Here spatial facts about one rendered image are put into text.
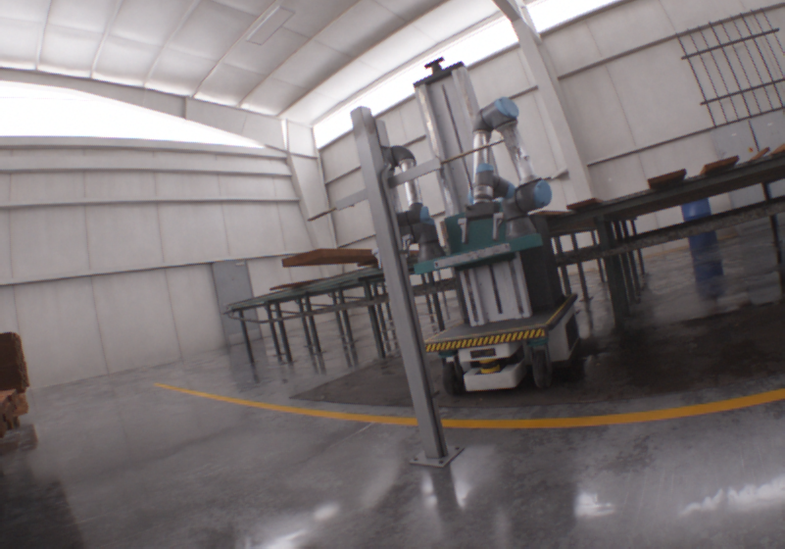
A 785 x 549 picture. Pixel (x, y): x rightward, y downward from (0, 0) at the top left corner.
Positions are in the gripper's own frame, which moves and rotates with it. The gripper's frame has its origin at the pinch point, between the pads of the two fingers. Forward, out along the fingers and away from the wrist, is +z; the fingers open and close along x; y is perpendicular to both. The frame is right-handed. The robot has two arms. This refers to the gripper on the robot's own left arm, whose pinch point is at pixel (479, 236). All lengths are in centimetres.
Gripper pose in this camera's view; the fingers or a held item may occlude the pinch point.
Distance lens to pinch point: 154.9
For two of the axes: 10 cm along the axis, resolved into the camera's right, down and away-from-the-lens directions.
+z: -1.5, 9.5, -2.9
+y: -6.5, -3.2, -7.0
